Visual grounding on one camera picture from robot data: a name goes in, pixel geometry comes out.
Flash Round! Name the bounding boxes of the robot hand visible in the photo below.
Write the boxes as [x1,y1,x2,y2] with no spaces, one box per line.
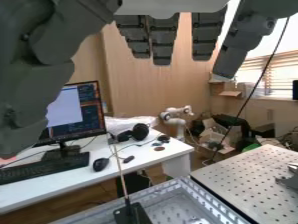
[0,0,298,159]

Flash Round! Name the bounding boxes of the computer monitor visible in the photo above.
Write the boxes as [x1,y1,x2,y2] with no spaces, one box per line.
[35,79,110,159]

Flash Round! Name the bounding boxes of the white plastic bag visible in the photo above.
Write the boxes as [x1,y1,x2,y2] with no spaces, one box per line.
[106,115,158,138]

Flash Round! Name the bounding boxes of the black headphones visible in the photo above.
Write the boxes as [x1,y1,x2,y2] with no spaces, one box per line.
[116,122,152,143]

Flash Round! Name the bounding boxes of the black keyboard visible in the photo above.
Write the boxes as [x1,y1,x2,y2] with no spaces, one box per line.
[0,151,92,186]

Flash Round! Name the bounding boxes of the black mouse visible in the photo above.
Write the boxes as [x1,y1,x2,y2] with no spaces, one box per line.
[92,157,111,173]

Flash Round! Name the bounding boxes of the small white jointed device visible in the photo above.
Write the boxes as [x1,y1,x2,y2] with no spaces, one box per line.
[159,105,196,141]

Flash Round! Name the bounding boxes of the white desk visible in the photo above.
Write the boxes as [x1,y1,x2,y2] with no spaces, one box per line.
[0,128,198,216]

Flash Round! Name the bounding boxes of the thin stick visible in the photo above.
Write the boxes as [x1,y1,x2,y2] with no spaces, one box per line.
[107,133,134,209]

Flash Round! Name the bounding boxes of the cardboard box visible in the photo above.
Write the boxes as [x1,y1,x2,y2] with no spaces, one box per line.
[208,79,251,100]

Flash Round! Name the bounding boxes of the clear box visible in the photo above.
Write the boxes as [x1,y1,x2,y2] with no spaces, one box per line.
[49,175,259,224]

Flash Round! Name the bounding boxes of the black plate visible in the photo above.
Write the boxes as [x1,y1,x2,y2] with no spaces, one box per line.
[112,201,155,224]

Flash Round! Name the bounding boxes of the black cable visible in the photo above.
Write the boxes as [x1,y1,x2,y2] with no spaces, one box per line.
[208,15,293,164]

